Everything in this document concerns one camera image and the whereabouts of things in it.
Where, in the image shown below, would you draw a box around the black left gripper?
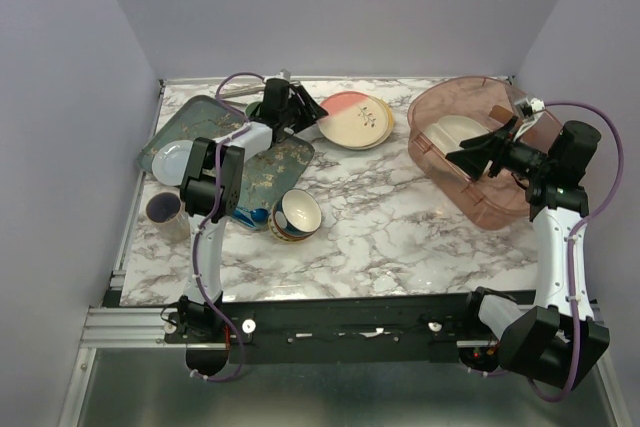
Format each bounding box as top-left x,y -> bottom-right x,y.
279,85 -> 327,134

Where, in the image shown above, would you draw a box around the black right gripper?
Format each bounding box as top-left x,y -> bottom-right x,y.
446,116 -> 554,181

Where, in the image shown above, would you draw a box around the cream divided bowl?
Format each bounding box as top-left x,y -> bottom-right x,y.
421,115 -> 489,179

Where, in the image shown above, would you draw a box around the pink and cream plate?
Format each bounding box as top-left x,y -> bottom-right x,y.
317,91 -> 392,150

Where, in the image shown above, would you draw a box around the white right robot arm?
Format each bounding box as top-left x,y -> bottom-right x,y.
446,118 -> 610,395

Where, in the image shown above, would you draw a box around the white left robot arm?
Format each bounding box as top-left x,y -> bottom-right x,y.
173,77 -> 327,342

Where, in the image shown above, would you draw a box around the transparent pink plastic bin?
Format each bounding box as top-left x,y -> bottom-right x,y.
408,76 -> 595,230

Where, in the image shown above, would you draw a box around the metal serving tongs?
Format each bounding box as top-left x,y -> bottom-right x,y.
214,79 -> 302,100

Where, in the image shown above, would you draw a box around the green plastic cup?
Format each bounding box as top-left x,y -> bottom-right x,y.
245,102 -> 263,122

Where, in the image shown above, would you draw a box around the floral teal tray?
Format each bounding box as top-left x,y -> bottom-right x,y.
137,94 -> 316,231

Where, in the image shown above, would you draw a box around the patterned ceramic bowl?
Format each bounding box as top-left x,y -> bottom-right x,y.
268,189 -> 322,242

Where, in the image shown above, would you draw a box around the blue spoon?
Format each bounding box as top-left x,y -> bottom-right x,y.
233,207 -> 269,230

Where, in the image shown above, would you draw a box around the light blue saucer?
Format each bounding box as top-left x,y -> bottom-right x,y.
152,140 -> 193,187

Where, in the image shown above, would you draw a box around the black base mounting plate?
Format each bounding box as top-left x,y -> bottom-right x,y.
164,291 -> 521,363

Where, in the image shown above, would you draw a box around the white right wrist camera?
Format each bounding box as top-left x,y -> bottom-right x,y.
513,97 -> 546,140

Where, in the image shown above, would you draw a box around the aluminium frame rail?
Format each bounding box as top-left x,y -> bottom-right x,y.
82,295 -> 489,346

